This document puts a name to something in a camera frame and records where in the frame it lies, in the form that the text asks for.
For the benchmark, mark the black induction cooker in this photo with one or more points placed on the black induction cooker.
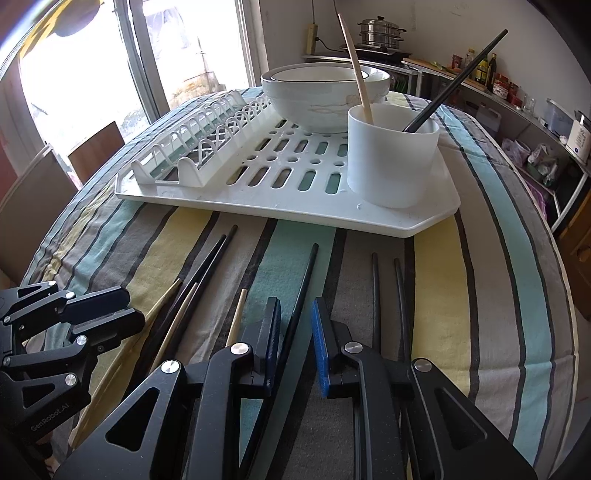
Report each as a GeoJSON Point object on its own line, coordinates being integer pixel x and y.
{"type": "Point", "coordinates": [369, 50]}

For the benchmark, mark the wooden cutting board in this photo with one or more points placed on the wooden cutting board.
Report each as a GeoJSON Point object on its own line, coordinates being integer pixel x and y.
{"type": "Point", "coordinates": [429, 64]}

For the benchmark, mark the yellow label sauce bottle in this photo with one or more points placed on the yellow label sauce bottle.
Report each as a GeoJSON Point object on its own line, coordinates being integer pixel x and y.
{"type": "Point", "coordinates": [481, 69]}

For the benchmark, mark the dark oil bottle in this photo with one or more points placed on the dark oil bottle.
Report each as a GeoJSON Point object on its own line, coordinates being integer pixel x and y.
{"type": "Point", "coordinates": [492, 71]}

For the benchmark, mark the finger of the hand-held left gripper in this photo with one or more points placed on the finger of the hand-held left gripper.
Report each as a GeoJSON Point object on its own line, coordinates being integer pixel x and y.
{"type": "Point", "coordinates": [101, 300]}
{"type": "Point", "coordinates": [115, 327]}

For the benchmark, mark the clear plastic container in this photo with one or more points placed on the clear plastic container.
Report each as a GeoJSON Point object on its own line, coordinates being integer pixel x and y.
{"type": "Point", "coordinates": [558, 117]}

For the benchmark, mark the red chilli jar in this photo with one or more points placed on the red chilli jar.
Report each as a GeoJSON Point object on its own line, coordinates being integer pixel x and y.
{"type": "Point", "coordinates": [500, 85]}

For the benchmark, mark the drinking glass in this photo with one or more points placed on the drinking glass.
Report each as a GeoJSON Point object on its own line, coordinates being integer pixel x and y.
{"type": "Point", "coordinates": [529, 102]}

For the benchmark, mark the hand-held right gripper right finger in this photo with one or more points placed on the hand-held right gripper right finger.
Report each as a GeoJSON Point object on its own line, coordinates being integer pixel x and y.
{"type": "Point", "coordinates": [321, 346]}

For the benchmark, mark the clear bottle with yellow cap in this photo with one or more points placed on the clear bottle with yellow cap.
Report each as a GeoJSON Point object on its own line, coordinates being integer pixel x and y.
{"type": "Point", "coordinates": [469, 60]}

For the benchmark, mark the red lid jar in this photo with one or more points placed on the red lid jar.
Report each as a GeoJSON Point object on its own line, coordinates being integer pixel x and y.
{"type": "Point", "coordinates": [457, 62]}

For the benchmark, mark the sliding glass door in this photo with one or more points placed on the sliding glass door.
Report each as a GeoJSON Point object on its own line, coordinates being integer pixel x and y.
{"type": "Point", "coordinates": [138, 50]}

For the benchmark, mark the beige power strip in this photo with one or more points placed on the beige power strip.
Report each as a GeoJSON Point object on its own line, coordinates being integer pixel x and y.
{"type": "Point", "coordinates": [312, 39]}

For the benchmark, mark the white electric kettle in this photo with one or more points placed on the white electric kettle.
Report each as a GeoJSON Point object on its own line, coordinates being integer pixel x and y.
{"type": "Point", "coordinates": [581, 138]}

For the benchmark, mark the wooden chair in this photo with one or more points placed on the wooden chair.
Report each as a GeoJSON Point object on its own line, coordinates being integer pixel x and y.
{"type": "Point", "coordinates": [97, 147]}
{"type": "Point", "coordinates": [37, 198]}

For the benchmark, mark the steel steamer pot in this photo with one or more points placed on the steel steamer pot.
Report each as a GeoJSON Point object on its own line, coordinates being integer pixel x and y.
{"type": "Point", "coordinates": [381, 32]}

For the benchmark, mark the white plastic jerrycan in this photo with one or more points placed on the white plastic jerrycan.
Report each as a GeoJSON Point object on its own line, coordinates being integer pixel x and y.
{"type": "Point", "coordinates": [488, 120]}

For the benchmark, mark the small red jar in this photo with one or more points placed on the small red jar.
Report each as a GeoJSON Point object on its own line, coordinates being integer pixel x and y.
{"type": "Point", "coordinates": [513, 92]}

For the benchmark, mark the white plastic dish rack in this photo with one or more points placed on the white plastic dish rack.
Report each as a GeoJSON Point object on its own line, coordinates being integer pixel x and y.
{"type": "Point", "coordinates": [415, 217]}

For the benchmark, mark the long steel shelf table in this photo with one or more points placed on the long steel shelf table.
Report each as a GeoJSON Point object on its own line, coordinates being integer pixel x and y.
{"type": "Point", "coordinates": [503, 102]}

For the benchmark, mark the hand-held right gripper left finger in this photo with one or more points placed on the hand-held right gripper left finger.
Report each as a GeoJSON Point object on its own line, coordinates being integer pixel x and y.
{"type": "Point", "coordinates": [265, 341]}

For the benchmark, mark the white utensil cup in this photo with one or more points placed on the white utensil cup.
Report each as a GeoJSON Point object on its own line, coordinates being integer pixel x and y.
{"type": "Point", "coordinates": [392, 166]}

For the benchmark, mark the striped tablecloth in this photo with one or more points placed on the striped tablecloth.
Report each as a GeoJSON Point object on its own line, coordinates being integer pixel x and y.
{"type": "Point", "coordinates": [461, 300]}

